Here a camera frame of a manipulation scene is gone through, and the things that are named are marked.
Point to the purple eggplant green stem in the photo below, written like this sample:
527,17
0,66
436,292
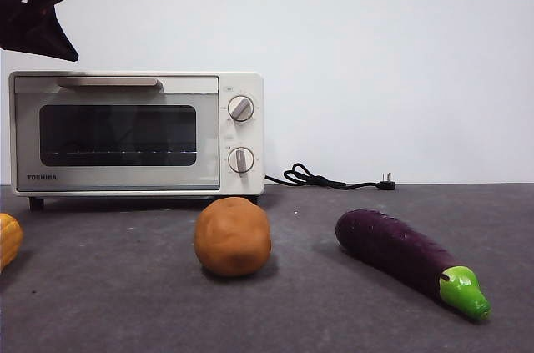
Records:
395,252

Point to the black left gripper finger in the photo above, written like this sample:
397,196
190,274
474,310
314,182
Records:
53,26
25,41

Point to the beige round oven knob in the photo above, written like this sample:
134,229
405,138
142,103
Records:
240,160
240,108

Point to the yellow corn cob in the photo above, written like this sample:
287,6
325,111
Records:
9,243

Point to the white Toshiba toaster oven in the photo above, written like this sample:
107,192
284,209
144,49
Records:
245,135

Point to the brown potato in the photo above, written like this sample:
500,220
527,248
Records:
232,239

